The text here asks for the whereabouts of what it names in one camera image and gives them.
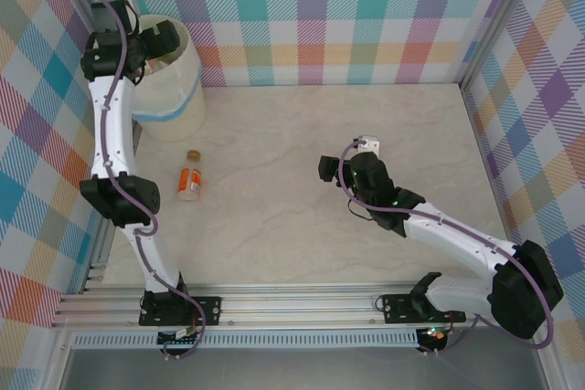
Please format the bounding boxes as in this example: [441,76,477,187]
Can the orange juice bottle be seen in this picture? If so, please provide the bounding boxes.
[176,149,205,202]

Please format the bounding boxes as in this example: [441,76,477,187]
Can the small circuit board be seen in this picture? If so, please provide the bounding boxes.
[157,324,205,346]
[416,324,453,348]

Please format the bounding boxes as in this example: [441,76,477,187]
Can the cream bin with blue band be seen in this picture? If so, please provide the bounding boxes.
[129,14,207,142]

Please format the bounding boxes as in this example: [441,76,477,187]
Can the grey metal panel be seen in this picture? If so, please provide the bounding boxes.
[58,347,549,390]

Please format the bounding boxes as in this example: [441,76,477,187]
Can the aluminium mounting rail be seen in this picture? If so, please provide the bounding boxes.
[48,282,552,331]

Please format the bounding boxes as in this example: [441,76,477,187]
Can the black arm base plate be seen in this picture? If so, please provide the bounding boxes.
[380,292,468,325]
[138,296,223,328]

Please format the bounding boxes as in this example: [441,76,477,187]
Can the slotted grey cable duct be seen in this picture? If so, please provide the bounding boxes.
[72,332,420,350]

